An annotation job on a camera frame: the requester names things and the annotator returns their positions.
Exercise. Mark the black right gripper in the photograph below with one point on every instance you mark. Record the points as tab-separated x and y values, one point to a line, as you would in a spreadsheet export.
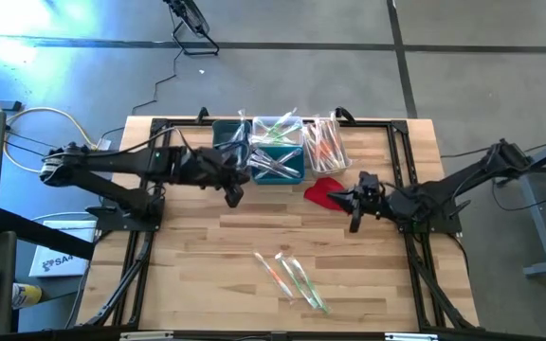
371	199

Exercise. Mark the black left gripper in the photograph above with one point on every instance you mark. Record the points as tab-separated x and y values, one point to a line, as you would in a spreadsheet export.
216	168

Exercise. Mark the purple white toothbrush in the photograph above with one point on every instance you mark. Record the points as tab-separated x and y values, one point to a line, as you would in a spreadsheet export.
292	157
259	163

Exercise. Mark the dark purple toothbrush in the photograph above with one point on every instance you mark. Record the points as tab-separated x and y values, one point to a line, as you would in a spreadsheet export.
266	157

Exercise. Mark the orange toothbrush yellow bristles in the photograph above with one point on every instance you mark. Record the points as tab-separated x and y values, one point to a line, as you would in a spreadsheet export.
317	144

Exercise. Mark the pink white toothbrush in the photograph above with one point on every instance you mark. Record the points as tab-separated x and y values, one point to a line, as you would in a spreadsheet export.
326	132

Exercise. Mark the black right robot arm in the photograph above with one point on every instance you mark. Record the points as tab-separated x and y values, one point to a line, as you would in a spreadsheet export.
443	189

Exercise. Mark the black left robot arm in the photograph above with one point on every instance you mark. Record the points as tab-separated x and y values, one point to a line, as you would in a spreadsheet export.
112	163

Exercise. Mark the red cloth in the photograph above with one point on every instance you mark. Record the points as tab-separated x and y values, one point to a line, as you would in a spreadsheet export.
318	192

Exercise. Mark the teal plastic bin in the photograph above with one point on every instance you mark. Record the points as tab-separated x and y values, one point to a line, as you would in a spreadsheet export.
278	181

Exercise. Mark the dark grey plastic bin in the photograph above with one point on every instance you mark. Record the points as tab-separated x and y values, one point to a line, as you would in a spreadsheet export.
221	130

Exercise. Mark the pale blue plastic bin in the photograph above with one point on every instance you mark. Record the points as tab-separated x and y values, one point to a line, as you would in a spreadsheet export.
261	119

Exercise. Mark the black fan stand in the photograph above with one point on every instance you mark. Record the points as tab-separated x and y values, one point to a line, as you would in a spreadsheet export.
192	19

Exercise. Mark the white printed box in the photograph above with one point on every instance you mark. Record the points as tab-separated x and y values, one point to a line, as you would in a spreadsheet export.
60	258

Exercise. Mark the black desk bar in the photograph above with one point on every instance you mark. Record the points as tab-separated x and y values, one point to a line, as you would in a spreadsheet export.
41	234

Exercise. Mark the yellow can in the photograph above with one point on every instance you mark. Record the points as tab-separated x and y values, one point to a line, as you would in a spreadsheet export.
26	296

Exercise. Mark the black aluminium frame rail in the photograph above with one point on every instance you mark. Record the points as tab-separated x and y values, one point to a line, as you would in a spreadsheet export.
135	265
349	330
391	142
187	122

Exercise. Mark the silver table bracket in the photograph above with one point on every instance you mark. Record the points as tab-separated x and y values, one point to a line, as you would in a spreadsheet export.
145	335
410	336

